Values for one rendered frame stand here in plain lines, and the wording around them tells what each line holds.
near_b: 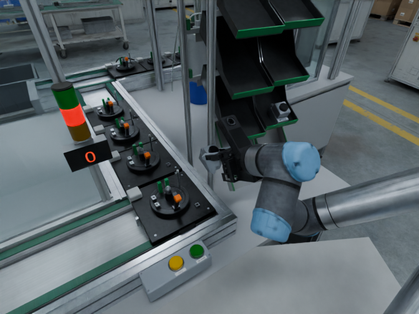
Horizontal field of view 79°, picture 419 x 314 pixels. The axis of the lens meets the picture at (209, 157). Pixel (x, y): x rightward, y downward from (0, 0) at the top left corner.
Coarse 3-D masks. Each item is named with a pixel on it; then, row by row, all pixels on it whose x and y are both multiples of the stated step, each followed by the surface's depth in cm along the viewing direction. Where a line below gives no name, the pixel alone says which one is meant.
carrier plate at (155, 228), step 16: (176, 176) 102; (144, 192) 95; (192, 192) 95; (144, 208) 89; (192, 208) 89; (208, 208) 89; (144, 224) 84; (160, 224) 84; (176, 224) 84; (160, 240) 81
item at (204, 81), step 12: (204, 72) 86; (204, 84) 89; (216, 84) 92; (216, 96) 81; (228, 96) 90; (252, 96) 86; (216, 108) 84; (228, 108) 88; (240, 108) 89; (252, 108) 88; (240, 120) 86; (252, 120) 87; (252, 132) 85; (264, 132) 83
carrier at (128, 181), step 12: (156, 144) 118; (120, 156) 111; (132, 156) 108; (144, 156) 105; (156, 156) 108; (168, 156) 111; (120, 168) 105; (132, 168) 102; (144, 168) 102; (156, 168) 105; (168, 168) 105; (180, 168) 105; (120, 180) 100; (132, 180) 100; (144, 180) 100; (156, 180) 101
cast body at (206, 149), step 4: (204, 148) 76; (208, 148) 76; (212, 148) 75; (216, 148) 75; (200, 152) 82; (204, 152) 76; (208, 152) 75; (212, 152) 74; (200, 156) 79; (200, 160) 80; (204, 160) 78; (204, 164) 79; (208, 168) 77; (216, 168) 78; (208, 172) 78
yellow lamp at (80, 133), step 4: (84, 124) 69; (68, 128) 69; (72, 128) 68; (76, 128) 68; (80, 128) 69; (84, 128) 70; (88, 128) 71; (72, 132) 69; (76, 132) 69; (80, 132) 69; (84, 132) 70; (88, 132) 71; (72, 136) 70; (76, 136) 70; (80, 136) 70; (84, 136) 71; (88, 136) 72; (76, 140) 71; (80, 140) 71
